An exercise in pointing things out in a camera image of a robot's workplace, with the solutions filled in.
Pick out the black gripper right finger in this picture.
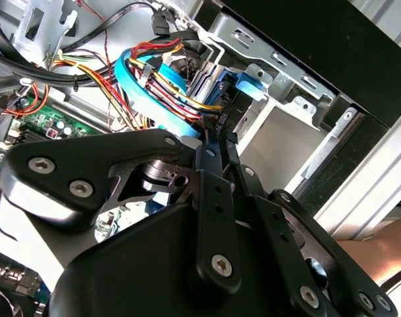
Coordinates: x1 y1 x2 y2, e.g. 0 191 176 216
226 133 398 317

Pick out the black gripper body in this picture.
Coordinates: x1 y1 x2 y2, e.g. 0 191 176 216
48 203 303 317

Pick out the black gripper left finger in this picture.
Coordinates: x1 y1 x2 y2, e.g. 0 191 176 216
0 128 242 293

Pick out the light blue SATA wire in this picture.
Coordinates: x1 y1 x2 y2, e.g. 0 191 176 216
113 48 203 137

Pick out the coloured disk power wire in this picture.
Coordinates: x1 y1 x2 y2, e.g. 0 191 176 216
51 36 225 130

